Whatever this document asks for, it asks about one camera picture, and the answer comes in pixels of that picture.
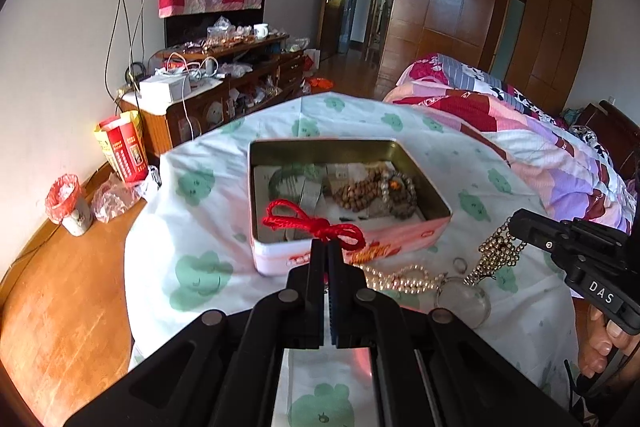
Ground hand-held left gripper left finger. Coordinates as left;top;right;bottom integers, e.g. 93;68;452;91
64;238;329;427

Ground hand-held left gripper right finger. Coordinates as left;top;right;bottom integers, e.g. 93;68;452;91
327;239;588;427

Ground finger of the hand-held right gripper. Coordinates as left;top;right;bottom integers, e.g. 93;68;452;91
507;208;571;258

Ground gold metal bead chain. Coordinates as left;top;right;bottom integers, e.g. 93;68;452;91
465;227;526;286

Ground pink tin box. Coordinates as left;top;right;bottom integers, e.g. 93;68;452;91
248;138;453;277

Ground red knotted cord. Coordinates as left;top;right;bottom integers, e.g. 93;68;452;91
262;199;366;253

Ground pearl necklace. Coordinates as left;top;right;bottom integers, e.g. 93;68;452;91
360;263;448;294

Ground brown wooden bead necklace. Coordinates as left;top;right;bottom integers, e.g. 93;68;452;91
332;169;397;210

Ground green bangle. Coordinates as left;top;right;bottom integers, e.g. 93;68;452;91
268;167;326;204

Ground grey bead bracelet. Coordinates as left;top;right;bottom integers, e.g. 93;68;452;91
380;172;419;219

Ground person's right hand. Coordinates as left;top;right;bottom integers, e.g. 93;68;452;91
577;304;626;380

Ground bed with colourful quilt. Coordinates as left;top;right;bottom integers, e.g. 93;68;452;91
382;53;638;235

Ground clear glass bangle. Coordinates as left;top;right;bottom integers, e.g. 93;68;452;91
436;279;493;333

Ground dark wooden headboard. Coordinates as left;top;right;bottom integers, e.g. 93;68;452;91
580;99;640;188

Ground brown wooden wardrobe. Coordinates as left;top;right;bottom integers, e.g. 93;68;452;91
330;0;608;118

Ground crumpled plastic bag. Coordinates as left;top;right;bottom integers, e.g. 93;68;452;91
90;172;151;224

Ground wooden television cabinet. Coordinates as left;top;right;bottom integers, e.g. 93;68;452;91
118;34;306;158

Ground red and yellow gift bag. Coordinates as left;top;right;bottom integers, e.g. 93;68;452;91
93;112;149;184

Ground white cardboard box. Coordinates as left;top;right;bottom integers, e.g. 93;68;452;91
139;74;191;102

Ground trash bin with pink bag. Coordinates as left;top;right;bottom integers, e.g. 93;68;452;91
45;174;94;238

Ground clear plastic bag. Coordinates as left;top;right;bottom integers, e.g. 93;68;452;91
207;17;233;40

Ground black television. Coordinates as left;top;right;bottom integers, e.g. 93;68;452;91
164;9;264;48

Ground white charging cable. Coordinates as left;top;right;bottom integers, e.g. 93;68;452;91
167;52;221;142

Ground grey hanging cables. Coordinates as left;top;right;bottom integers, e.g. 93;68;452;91
104;0;146;98

